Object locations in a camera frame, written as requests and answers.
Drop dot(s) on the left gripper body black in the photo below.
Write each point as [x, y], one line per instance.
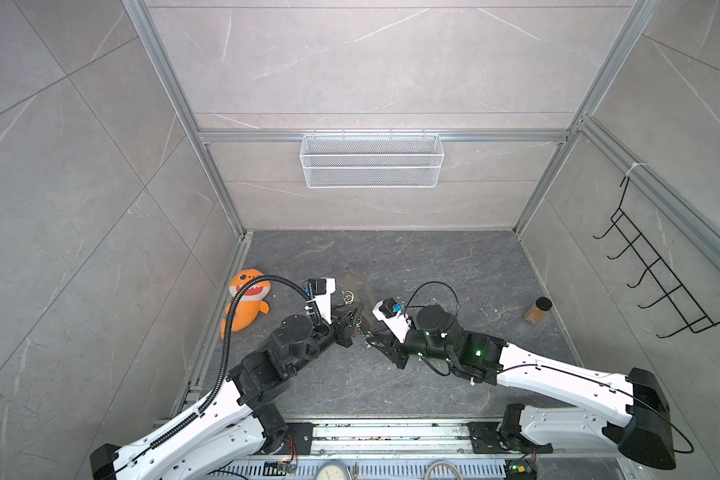
[341, 335]

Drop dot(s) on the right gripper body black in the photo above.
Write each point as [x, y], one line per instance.
[398, 351]

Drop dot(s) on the silver metal plate keychain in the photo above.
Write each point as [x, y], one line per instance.
[363, 295]

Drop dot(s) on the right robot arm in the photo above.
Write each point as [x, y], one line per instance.
[626, 412]

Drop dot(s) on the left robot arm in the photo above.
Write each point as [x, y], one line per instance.
[238, 417]

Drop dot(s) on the orange shark plush toy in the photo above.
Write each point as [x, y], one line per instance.
[253, 301]

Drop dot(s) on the round gauge dial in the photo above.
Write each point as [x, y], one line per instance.
[334, 470]

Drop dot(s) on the brown spice bottle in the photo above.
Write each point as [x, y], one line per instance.
[538, 311]

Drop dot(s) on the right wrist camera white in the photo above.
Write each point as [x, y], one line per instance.
[390, 312]

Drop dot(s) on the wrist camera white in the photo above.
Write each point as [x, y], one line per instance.
[320, 291]
[390, 312]

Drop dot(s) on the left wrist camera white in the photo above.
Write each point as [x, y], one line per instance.
[320, 291]

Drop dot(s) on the aluminium rail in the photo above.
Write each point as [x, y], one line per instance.
[390, 438]

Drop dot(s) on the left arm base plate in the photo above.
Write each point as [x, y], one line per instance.
[297, 440]

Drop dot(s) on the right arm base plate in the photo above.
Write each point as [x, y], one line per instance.
[495, 437]

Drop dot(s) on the white wire mesh basket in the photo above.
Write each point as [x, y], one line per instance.
[333, 161]

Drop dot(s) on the black wire hook rack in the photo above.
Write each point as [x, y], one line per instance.
[656, 267]

